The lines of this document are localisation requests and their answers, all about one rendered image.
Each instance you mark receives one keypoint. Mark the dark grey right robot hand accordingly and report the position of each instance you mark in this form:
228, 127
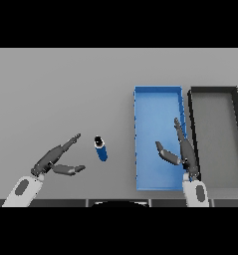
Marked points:
187, 152

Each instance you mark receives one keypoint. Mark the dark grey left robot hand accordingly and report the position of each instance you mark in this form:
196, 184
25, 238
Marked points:
50, 158

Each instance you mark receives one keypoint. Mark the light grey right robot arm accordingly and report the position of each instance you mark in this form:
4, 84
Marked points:
195, 192

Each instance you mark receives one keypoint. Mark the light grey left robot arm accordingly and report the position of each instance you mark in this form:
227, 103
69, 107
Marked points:
23, 191

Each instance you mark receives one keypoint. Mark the blue bin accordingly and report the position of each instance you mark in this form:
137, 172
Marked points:
158, 139

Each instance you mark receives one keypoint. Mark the dark grey bin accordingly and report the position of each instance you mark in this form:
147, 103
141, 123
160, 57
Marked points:
216, 136

